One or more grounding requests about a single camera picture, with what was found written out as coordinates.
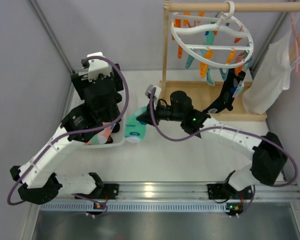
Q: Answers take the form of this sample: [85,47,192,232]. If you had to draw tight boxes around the pink clothes hanger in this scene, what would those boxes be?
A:
[289,12,300,76]

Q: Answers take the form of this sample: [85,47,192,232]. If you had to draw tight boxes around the black sock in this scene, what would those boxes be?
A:
[202,68,246,114]

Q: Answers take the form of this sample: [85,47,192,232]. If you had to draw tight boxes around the white round clip hanger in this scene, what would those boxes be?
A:
[170,0,254,72]

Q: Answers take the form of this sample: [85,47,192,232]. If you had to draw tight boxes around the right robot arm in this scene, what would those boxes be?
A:
[136,85,287,197]

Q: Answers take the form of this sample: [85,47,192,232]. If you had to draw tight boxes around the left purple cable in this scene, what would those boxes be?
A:
[6,56,129,218]

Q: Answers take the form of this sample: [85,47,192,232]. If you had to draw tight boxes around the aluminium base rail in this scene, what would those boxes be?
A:
[51,182,300,203]

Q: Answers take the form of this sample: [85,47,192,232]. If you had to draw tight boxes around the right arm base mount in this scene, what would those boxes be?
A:
[207,183,229,200]

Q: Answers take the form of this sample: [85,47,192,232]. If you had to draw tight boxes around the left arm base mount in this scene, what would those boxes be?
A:
[98,183,120,200]

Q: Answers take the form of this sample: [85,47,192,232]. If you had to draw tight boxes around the wooden clothes rack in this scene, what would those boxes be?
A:
[160,0,300,110]

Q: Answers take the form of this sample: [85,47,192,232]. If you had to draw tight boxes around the pink sock front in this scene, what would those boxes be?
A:
[85,124,116,145]

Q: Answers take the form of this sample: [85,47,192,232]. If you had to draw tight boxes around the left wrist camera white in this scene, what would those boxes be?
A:
[79,59,112,82]

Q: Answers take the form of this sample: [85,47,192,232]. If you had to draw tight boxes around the white cloth garment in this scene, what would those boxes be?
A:
[242,31,292,115]

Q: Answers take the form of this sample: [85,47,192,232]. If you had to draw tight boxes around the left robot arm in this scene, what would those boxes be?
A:
[10,63,128,205]

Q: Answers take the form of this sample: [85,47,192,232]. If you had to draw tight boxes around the teal sock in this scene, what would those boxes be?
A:
[124,106,147,143]

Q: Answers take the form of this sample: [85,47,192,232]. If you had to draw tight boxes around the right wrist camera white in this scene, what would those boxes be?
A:
[145,84,162,100]

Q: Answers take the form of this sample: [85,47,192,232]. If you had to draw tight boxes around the grey slotted cable duct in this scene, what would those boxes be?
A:
[40,201,242,213]

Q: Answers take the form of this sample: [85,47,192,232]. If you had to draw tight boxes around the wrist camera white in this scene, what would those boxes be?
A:
[79,59,112,82]
[145,84,162,100]

